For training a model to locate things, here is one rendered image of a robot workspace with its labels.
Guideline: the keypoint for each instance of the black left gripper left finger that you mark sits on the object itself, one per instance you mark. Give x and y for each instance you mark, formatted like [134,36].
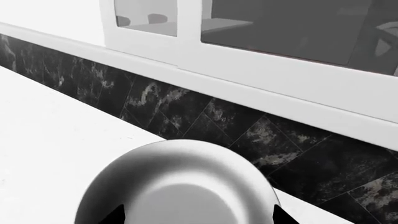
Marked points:
[116,215]

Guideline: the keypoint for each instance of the black marble tile backsplash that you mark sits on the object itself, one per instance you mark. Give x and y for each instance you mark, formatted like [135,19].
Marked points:
[217,130]

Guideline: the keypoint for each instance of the white framed window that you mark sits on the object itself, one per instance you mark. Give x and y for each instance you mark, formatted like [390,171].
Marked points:
[248,58]

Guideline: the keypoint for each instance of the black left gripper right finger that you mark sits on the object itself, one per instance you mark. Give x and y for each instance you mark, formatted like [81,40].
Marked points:
[281,216]

